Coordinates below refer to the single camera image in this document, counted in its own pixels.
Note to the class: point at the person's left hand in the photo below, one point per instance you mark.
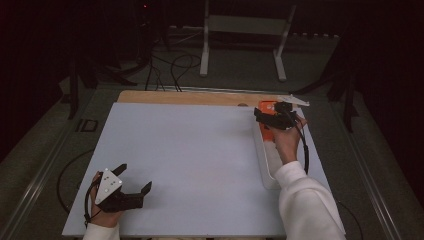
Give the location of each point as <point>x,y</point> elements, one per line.
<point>105,218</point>

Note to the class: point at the black square floor plate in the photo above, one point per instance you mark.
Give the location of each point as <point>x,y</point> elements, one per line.
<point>87,125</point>

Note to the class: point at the pale grey table board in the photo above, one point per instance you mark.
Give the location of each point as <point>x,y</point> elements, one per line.
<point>200,160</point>

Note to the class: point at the orange phone case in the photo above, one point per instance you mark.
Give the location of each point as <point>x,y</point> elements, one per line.
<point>267,133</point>

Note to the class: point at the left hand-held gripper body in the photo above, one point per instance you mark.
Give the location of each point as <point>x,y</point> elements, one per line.
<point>108,186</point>

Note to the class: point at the white metal stand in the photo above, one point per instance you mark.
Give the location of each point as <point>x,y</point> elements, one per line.
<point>246,25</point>

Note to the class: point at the black stand with legs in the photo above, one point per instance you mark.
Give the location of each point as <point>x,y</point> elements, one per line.
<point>348,106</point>
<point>74,96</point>

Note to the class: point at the long white plastic box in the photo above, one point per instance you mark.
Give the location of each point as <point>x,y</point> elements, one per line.
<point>268,163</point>

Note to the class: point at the person's right hand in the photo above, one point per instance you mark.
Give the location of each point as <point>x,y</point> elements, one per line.
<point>286,145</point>

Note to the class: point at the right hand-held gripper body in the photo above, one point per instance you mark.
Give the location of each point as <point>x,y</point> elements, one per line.
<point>283,120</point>

